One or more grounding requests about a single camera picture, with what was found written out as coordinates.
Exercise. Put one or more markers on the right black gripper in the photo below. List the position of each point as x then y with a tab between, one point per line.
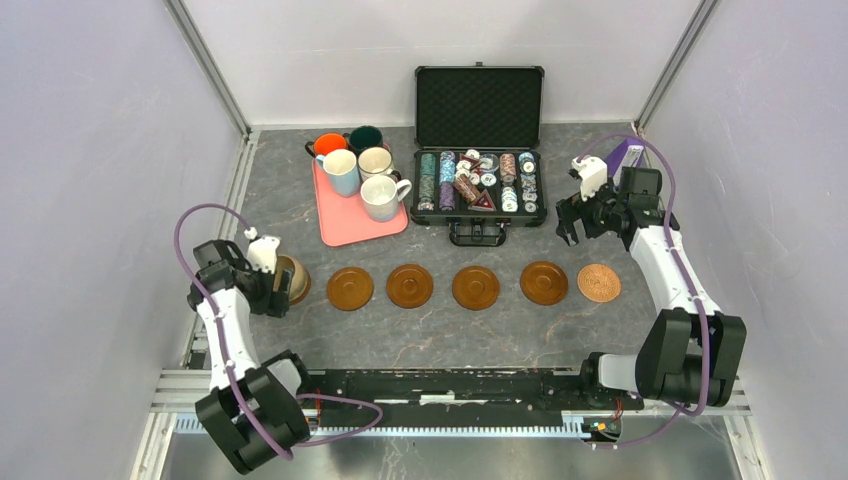
573	208

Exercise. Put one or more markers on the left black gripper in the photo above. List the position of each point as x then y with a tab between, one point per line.
273	304

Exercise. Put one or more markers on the beige ceramic mug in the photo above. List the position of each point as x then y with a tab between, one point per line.
301	279

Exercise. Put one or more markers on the wooden coaster two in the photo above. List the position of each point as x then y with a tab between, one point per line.
350	288

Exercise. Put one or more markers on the wooden coaster five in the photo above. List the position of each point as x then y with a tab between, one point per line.
544	283

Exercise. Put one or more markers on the wooden coaster four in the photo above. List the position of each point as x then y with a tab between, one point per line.
475	287

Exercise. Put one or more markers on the wooden coaster three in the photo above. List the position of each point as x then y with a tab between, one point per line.
409	286

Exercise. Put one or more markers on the white mug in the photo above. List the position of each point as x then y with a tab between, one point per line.
382	196

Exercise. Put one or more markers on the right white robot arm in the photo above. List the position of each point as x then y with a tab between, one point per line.
692	353

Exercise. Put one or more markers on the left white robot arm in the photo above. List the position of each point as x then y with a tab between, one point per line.
251	411

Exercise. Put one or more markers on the purple metronome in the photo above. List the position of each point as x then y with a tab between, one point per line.
628	153

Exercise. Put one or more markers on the pink serving tray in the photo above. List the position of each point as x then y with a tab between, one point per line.
344	220

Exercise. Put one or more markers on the black poker chip case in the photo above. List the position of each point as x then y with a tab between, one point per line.
476	167

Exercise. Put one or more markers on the light blue mug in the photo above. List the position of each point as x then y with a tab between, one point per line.
340	167

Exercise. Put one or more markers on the orange mug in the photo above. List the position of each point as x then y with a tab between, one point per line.
326	144

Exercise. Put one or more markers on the dark green mug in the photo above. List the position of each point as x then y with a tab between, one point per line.
365	137

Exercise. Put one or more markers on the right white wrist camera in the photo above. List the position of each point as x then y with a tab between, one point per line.
593	175

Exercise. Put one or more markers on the cream mug dark handle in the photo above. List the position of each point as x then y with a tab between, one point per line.
377	161

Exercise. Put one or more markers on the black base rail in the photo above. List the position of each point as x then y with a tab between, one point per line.
468	398

